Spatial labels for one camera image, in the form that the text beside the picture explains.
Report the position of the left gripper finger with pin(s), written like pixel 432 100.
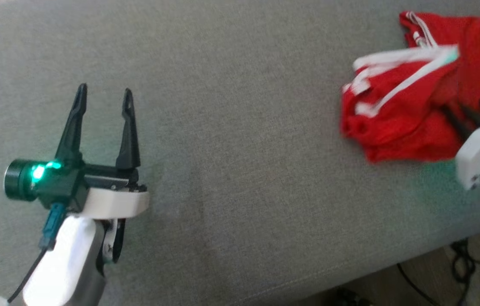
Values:
pixel 73 131
pixel 128 144

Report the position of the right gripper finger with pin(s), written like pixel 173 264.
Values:
pixel 456 123
pixel 474 117

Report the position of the red shorts with white stripe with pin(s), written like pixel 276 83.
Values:
pixel 393 123

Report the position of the left wrist camera cylinder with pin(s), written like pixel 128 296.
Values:
pixel 21 180

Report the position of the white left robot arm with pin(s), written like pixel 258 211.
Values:
pixel 65 263

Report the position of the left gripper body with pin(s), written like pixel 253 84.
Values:
pixel 108 202

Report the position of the grey sofa chaise cushion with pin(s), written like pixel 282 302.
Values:
pixel 244 148

